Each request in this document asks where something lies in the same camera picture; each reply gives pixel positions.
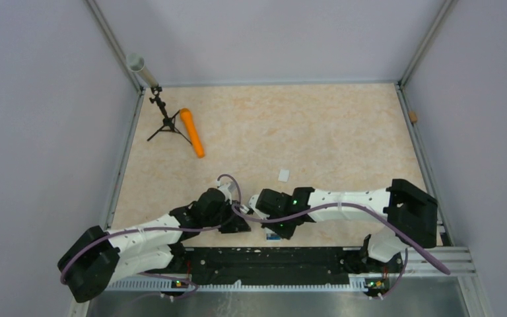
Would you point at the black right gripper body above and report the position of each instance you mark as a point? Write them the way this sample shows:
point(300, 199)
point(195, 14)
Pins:
point(284, 228)

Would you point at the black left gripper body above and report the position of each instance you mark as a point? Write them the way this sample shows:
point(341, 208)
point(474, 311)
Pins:
point(228, 218)

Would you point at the white battery cover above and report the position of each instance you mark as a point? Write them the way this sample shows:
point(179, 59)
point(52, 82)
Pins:
point(284, 175)

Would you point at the white remote control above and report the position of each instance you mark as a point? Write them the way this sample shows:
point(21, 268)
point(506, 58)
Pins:
point(269, 232)

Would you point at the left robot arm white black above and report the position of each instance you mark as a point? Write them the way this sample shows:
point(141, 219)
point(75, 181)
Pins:
point(100, 257)

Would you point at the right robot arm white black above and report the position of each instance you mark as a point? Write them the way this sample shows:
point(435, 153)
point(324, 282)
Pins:
point(409, 215)

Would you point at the black mini tripod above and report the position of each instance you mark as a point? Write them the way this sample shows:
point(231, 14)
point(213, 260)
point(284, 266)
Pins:
point(168, 122)

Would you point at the small cork piece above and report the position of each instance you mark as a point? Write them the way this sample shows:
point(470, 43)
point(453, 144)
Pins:
point(412, 117)

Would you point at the grey tube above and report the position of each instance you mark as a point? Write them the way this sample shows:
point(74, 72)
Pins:
point(136, 64)

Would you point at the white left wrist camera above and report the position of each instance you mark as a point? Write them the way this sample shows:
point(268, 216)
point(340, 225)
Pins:
point(230, 190)

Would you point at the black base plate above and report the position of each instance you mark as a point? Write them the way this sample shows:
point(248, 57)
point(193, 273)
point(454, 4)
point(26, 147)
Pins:
point(296, 266)

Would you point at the white cable duct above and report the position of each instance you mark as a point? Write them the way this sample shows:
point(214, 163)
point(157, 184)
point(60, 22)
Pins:
point(358, 284)

